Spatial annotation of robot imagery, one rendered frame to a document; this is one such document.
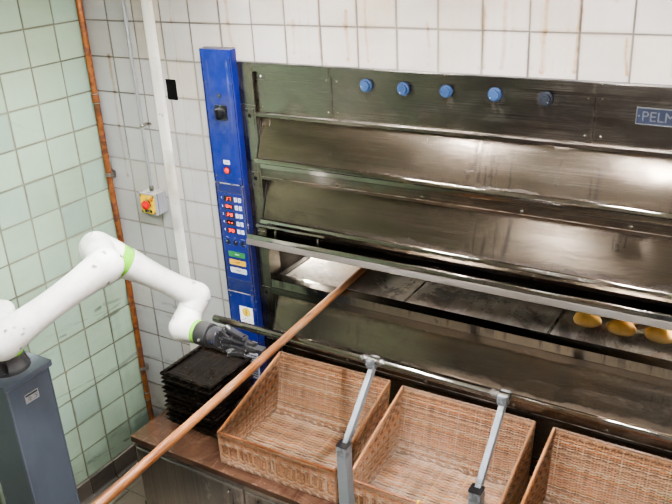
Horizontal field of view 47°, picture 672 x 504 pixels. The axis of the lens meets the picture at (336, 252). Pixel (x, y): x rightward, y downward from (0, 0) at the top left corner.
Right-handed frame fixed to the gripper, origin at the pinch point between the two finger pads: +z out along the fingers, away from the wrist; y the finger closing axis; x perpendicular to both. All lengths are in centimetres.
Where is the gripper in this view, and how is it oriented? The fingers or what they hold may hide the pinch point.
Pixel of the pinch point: (256, 348)
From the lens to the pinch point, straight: 281.4
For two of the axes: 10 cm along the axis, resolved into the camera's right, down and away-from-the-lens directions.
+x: -5.3, 3.6, -7.7
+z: 8.5, 1.7, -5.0
